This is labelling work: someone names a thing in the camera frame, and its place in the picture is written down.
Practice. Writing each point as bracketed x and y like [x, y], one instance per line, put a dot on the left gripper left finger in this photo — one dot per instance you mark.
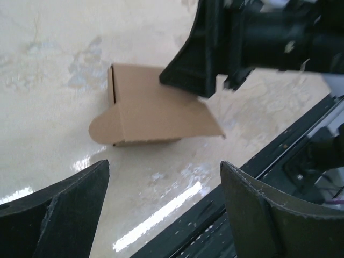
[59, 220]

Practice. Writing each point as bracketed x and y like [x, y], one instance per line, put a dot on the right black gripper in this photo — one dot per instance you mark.
[247, 38]

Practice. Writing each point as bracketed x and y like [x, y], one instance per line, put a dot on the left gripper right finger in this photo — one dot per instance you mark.
[267, 222]

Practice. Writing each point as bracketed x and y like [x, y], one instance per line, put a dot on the brown cardboard box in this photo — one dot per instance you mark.
[142, 111]

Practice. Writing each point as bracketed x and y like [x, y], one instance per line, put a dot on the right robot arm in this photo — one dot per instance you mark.
[329, 41]

